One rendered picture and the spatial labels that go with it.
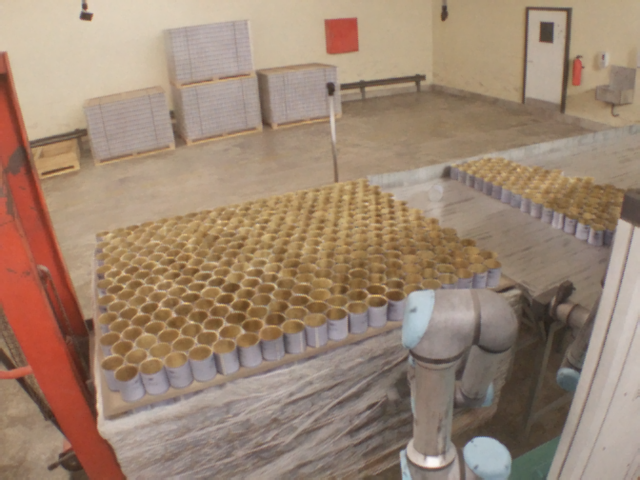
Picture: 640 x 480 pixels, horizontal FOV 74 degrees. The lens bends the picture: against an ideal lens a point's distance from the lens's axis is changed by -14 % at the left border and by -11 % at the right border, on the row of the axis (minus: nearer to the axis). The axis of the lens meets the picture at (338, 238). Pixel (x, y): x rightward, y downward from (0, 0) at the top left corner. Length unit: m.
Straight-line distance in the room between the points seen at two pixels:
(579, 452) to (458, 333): 0.36
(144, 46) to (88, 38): 1.10
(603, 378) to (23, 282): 1.48
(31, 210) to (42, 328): 0.60
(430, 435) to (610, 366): 0.42
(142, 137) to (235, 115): 1.72
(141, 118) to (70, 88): 2.15
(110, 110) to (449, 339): 7.93
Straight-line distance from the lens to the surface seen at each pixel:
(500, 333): 0.98
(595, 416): 1.00
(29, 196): 2.04
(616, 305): 0.86
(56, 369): 1.71
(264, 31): 10.66
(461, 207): 2.48
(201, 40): 8.64
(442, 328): 0.94
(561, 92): 9.78
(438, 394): 1.04
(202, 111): 8.75
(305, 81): 9.23
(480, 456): 1.20
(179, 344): 1.43
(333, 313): 1.47
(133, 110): 8.54
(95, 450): 1.96
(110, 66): 10.15
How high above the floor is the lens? 2.04
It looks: 26 degrees down
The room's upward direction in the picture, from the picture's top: 4 degrees counter-clockwise
